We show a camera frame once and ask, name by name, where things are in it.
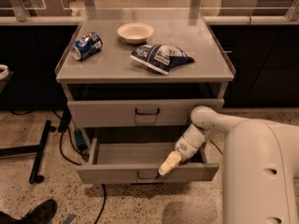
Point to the black metal stand base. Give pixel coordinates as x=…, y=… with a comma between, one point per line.
x=38, y=150

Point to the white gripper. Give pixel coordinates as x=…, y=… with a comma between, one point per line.
x=183, y=146

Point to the blue crushed soda can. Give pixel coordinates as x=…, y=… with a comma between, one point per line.
x=86, y=46

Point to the grey drawer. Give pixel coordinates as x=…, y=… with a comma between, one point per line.
x=138, y=163
x=130, y=113

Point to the black shoe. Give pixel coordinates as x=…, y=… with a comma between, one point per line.
x=42, y=214

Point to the grey drawer cabinet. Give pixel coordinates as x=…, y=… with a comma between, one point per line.
x=111, y=74

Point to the grey top drawer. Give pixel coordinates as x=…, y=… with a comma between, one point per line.
x=130, y=113

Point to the white paper bowl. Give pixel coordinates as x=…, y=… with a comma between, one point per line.
x=135, y=32

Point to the white object at left edge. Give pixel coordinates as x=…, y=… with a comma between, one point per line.
x=4, y=71

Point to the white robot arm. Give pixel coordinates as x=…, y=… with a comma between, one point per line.
x=260, y=162

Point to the blue chip bag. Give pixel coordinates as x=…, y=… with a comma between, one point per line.
x=161, y=58

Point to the blue box behind cabinet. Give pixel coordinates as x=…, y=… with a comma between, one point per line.
x=79, y=140

